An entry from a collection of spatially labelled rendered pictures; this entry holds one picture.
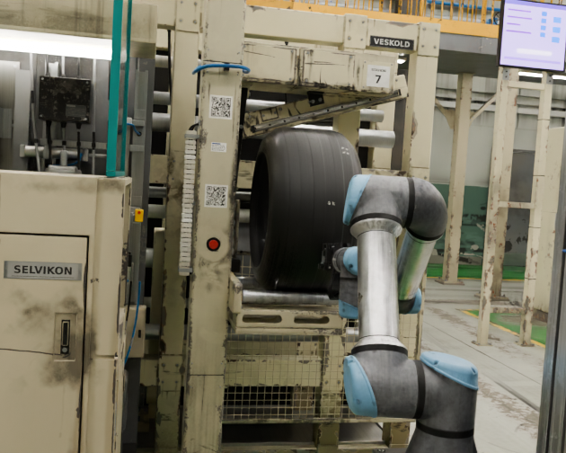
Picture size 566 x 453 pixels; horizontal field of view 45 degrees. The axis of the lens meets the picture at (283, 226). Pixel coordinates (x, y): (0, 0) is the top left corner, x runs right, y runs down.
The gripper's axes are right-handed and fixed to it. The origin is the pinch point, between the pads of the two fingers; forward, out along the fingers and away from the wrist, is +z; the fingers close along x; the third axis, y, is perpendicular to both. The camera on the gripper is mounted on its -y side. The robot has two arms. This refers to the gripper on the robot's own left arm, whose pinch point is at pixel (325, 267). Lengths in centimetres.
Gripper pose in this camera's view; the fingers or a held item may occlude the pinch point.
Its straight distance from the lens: 216.4
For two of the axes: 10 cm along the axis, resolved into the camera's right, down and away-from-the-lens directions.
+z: -2.0, 0.4, 9.8
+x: -9.8, -0.5, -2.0
